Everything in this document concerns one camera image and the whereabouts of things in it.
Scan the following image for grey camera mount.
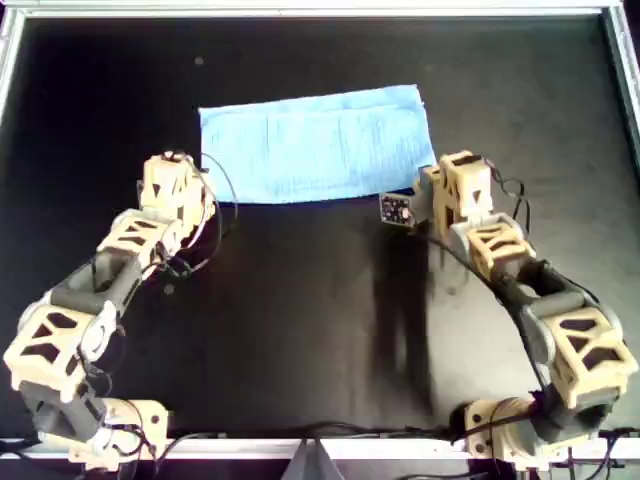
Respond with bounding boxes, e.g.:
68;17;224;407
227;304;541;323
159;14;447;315
284;437;344;480

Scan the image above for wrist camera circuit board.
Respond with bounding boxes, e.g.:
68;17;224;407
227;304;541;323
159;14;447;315
378;192;416;229

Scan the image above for aluminium table frame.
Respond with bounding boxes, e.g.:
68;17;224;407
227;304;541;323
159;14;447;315
0;0;640;464

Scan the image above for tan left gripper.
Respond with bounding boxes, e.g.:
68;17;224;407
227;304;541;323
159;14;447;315
138;153;214;236

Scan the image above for right arm wire bundle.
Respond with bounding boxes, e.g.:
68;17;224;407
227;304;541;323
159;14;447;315
492;162;532;236

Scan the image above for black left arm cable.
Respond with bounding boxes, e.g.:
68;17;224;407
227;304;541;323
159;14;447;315
149;152;240;281

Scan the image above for blue microfibre cloth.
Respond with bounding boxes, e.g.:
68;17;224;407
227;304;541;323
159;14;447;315
198;83;435;205

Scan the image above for black camera cable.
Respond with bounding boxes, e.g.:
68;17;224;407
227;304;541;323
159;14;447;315
412;222;551;401

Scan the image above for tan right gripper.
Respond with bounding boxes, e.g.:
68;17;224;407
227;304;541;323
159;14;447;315
414;151;496;236

